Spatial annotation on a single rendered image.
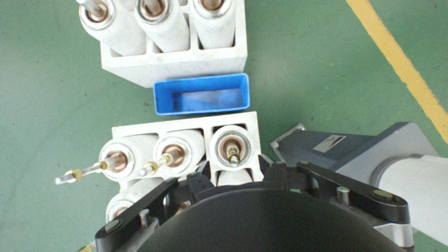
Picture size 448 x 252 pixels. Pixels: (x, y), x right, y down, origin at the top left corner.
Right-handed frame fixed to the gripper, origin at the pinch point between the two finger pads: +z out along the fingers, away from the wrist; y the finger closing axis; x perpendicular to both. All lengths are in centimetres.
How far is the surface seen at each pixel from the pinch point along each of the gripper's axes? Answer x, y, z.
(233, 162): 0.4, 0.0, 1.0
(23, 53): 47, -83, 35
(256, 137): 1.0, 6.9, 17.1
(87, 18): 30.7, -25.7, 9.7
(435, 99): 4, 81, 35
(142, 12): 29.8, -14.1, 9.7
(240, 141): 1.6, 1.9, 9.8
